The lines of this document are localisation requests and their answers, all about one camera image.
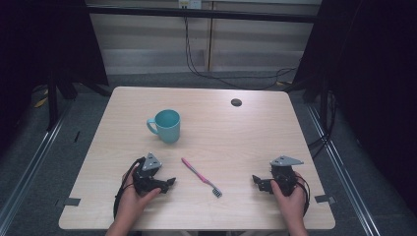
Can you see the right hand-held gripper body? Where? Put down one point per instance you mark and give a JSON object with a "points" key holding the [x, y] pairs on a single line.
{"points": [[283, 175]]}

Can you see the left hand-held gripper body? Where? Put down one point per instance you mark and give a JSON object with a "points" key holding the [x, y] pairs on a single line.
{"points": [[144, 178]]}

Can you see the pink toothbrush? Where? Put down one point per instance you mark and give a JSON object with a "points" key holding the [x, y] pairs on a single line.
{"points": [[200, 177]]}

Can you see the teal cup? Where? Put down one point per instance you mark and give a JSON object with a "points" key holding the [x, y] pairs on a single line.
{"points": [[167, 126]]}

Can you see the person's right hand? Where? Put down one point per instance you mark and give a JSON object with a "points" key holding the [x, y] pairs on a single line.
{"points": [[293, 205]]}

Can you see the person's left hand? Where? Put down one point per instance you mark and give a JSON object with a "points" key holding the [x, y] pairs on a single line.
{"points": [[129, 206]]}

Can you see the grey tape piece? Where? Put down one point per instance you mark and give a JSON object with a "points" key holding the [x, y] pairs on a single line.
{"points": [[324, 198], [72, 201]]}

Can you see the small black floor tape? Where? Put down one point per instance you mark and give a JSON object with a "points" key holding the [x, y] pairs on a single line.
{"points": [[76, 136]]}

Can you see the dark round table grommet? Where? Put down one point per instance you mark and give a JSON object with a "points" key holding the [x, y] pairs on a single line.
{"points": [[236, 102]]}

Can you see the black metal stand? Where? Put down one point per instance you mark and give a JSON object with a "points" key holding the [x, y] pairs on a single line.
{"points": [[52, 105]]}

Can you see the black curtain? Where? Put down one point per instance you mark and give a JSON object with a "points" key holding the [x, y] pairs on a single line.
{"points": [[39, 42], [370, 82]]}

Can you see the yellow floor scrap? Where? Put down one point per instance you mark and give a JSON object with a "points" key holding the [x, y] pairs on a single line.
{"points": [[41, 102]]}

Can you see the black horizontal bar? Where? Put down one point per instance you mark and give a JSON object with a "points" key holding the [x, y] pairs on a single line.
{"points": [[203, 14]]}

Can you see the metal floor rail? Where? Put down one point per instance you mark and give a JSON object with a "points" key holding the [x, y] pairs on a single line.
{"points": [[344, 173], [29, 170]]}

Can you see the white wall outlet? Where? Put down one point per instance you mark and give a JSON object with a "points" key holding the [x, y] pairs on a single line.
{"points": [[190, 3]]}

